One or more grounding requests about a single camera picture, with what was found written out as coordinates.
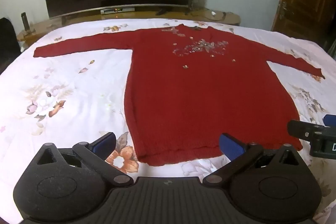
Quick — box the white floral bed sheet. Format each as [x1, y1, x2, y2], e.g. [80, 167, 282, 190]
[0, 18, 336, 224]

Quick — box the wooden television cabinet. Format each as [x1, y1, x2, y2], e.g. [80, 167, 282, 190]
[16, 7, 242, 44]

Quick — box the silver set-top box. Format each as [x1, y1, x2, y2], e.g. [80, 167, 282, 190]
[100, 6, 136, 15]

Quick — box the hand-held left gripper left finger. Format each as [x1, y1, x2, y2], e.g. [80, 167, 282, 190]
[36, 132, 134, 187]

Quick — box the black chair back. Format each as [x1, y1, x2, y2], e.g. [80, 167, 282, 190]
[0, 17, 21, 75]

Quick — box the dark upright device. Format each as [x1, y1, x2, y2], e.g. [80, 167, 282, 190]
[21, 12, 29, 31]

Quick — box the red beaded sweater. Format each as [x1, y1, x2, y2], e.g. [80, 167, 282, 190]
[33, 24, 326, 167]

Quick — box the metal door handle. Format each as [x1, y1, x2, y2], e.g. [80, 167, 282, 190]
[278, 0, 288, 21]

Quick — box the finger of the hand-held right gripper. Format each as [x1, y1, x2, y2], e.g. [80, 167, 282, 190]
[287, 120, 326, 141]
[323, 114, 336, 127]

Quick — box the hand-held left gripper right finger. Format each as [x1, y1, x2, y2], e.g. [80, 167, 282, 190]
[203, 133, 303, 186]

